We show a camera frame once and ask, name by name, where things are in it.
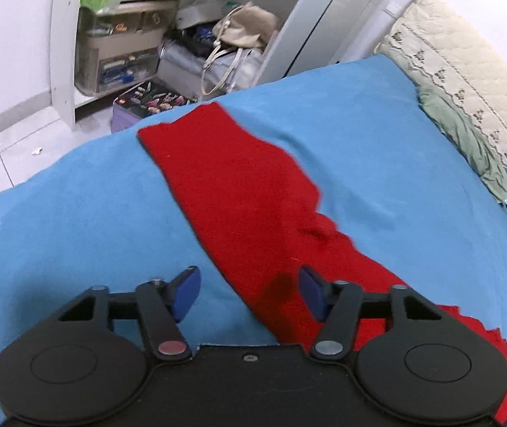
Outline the grey storage bag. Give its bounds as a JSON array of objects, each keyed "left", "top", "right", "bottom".
[{"left": 157, "top": 42, "right": 263, "bottom": 100}]

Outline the blue bed sheet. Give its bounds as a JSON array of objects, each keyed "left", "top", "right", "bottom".
[{"left": 0, "top": 55, "right": 507, "bottom": 422}]

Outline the red knit sweater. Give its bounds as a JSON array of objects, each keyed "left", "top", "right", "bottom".
[{"left": 136, "top": 101, "right": 507, "bottom": 423}]

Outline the white wardrobe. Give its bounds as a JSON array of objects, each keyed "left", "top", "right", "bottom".
[{"left": 253, "top": 0, "right": 382, "bottom": 85}]

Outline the green pillow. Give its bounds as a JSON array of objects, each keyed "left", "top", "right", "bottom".
[{"left": 417, "top": 85, "right": 507, "bottom": 204}]

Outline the clear plastic storage drawer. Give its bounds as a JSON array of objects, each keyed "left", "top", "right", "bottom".
[{"left": 75, "top": 0, "right": 178, "bottom": 96}]

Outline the beige handbag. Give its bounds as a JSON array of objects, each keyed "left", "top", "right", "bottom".
[{"left": 200, "top": 1, "right": 282, "bottom": 97}]

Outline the purple patterned box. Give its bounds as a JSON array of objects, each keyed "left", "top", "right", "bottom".
[{"left": 111, "top": 80, "right": 192, "bottom": 133}]

